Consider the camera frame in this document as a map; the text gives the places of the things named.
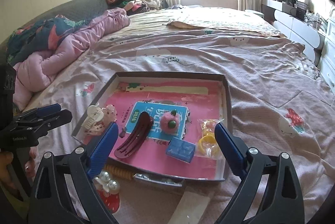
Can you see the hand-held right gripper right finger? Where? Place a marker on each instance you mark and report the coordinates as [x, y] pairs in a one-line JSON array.
[[230, 148]]

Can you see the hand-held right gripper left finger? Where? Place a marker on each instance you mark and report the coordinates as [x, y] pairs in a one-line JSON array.
[[103, 150]]

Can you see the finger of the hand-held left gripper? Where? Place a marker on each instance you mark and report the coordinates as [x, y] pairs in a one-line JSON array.
[[57, 118], [48, 109]]

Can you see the bag of yellow rings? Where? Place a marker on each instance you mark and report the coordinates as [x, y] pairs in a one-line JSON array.
[[206, 140]]

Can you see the maroon hair clip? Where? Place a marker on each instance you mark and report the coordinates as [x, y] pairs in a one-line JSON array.
[[136, 135]]

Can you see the white claw hair clip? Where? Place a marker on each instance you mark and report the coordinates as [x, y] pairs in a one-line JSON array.
[[95, 114]]

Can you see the pink bear hair clip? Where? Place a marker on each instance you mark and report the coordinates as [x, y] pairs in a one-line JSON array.
[[108, 113]]

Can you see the small blue box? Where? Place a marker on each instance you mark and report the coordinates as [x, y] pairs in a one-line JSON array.
[[180, 149]]

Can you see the shallow black cardboard box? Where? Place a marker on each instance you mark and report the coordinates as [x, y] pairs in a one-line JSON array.
[[226, 98]]

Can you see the person's left hand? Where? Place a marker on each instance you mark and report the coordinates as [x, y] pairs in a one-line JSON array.
[[31, 163]]

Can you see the pearl hair clip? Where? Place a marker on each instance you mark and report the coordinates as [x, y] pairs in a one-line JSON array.
[[112, 183]]

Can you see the pink printed booklet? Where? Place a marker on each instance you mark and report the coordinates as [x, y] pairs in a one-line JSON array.
[[204, 103]]

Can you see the dark rhinestone hair clip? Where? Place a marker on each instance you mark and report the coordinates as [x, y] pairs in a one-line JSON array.
[[157, 179]]

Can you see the clear plastic bag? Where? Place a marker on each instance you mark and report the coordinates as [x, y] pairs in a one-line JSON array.
[[191, 203]]

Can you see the pink comforter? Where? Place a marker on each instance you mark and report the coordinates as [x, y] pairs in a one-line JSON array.
[[78, 41]]

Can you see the dark floral blanket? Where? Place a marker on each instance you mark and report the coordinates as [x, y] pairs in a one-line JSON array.
[[39, 30]]

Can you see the grey green pillow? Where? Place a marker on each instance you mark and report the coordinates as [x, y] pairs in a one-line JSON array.
[[83, 4]]

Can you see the white drawer cabinet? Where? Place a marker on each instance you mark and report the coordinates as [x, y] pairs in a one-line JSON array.
[[328, 56]]

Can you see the white dressing table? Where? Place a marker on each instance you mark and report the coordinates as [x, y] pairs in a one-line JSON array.
[[293, 28]]

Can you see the pile of clothes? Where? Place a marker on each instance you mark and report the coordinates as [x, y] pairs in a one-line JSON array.
[[146, 0]]

